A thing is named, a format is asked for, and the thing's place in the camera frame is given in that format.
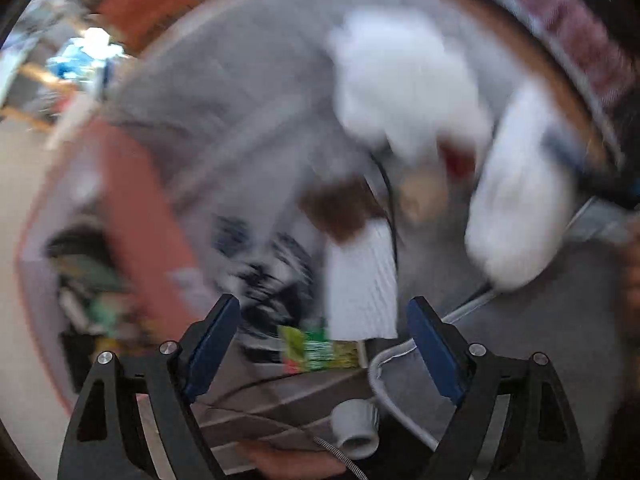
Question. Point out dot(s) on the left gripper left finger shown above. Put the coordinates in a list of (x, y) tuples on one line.
[(105, 437)]

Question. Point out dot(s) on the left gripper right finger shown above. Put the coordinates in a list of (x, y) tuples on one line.
[(539, 438)]

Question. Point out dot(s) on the green snack packet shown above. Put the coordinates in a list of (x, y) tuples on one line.
[(309, 351)]

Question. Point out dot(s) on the white plush toy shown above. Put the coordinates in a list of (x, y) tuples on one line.
[(400, 82)]

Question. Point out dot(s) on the person hand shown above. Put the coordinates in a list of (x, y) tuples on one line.
[(274, 463)]

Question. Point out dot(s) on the pink cardboard storage box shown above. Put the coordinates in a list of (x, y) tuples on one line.
[(102, 218)]

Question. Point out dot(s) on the small grey ribbed cup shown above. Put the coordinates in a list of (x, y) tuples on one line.
[(354, 425)]

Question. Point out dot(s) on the grey bed blanket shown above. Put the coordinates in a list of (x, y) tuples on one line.
[(234, 107)]

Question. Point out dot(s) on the patterned sofa cover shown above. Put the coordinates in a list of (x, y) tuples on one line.
[(596, 63)]

